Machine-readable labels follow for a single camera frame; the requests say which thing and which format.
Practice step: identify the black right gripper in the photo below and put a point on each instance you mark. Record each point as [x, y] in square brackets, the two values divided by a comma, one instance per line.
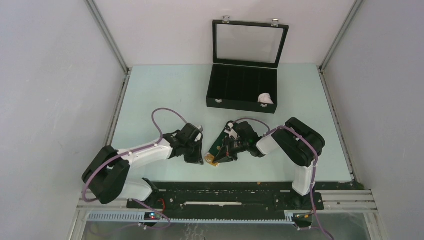
[226, 153]

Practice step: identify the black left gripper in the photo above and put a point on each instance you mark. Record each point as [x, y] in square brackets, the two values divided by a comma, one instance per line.
[198, 158]

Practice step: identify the green snowman sock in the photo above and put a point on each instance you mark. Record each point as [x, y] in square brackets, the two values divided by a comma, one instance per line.
[215, 148]

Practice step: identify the white sock with black stripes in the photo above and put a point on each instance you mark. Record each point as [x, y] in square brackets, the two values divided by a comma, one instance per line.
[265, 98]

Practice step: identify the black display case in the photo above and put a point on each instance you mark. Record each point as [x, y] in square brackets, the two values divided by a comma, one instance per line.
[246, 57]

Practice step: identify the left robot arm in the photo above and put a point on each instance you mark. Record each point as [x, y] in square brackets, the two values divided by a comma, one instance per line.
[115, 173]

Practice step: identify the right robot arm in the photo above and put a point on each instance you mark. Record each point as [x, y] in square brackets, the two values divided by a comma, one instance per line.
[298, 141]

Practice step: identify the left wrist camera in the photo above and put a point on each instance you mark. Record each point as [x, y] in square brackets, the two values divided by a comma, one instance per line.
[199, 133]

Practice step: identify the left aluminium frame post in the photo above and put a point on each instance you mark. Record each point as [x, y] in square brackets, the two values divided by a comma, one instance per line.
[104, 29]

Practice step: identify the aluminium frame post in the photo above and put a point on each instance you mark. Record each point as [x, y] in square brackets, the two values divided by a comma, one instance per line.
[104, 29]
[341, 33]

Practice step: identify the right aluminium frame post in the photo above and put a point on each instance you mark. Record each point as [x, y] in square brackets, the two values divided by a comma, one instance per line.
[341, 33]

